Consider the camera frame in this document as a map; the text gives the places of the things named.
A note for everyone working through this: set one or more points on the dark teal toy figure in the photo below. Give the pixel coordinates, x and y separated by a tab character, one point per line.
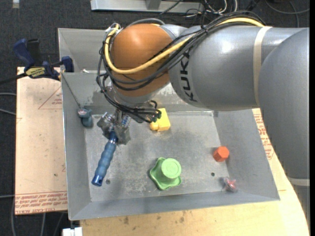
86	118

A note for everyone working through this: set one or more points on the grey metal bin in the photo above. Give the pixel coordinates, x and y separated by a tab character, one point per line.
152	151

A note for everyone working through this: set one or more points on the yellow toy block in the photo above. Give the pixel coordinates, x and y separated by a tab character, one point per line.
163	124

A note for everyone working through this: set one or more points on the green toy cup wavy base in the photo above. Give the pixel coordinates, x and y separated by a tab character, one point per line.
168	171

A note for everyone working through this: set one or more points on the brown cardboard board red print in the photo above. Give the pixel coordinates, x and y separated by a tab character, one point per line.
37	144

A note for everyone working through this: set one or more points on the orange hexagonal block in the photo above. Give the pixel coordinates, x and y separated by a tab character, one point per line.
221	154

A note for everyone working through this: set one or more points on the small red clear round piece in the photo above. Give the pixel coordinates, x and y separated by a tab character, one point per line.
230	184

